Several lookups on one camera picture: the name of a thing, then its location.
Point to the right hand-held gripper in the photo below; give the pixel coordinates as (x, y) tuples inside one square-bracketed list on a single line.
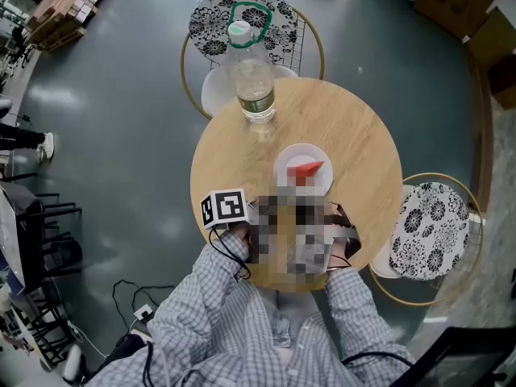
[(348, 238)]

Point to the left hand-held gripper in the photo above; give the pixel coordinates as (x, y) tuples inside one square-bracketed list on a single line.
[(225, 208)]

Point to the red watermelon slice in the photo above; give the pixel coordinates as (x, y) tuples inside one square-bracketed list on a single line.
[(304, 169)]

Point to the white round plate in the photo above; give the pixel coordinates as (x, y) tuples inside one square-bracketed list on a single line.
[(290, 155)]

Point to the person's left forearm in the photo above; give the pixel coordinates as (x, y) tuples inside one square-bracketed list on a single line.
[(209, 280)]

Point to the black monitor on arm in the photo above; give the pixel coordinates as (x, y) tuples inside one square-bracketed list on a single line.
[(463, 361)]

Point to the person's right forearm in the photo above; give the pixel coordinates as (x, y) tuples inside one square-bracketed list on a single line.
[(359, 309)]

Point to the round wooden table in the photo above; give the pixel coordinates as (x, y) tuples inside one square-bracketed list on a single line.
[(354, 135)]

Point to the round floral seat cushion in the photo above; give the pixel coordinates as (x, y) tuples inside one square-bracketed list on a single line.
[(209, 18), (431, 232)]

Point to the clear water bottle green label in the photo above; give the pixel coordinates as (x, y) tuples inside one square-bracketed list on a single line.
[(252, 79)]

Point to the white power strip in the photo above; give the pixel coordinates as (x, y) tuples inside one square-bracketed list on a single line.
[(143, 312)]

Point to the person's checked shirt torso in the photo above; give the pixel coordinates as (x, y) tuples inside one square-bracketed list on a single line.
[(242, 357)]

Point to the white round floor device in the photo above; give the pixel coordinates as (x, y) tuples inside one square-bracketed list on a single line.
[(73, 363)]

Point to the wooden pallets stack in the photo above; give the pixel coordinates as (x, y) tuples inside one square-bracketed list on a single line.
[(60, 10)]

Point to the small brown cardboard box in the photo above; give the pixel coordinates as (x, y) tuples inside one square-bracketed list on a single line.
[(455, 2)]

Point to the black metal frame table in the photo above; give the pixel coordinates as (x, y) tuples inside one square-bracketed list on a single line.
[(36, 236)]

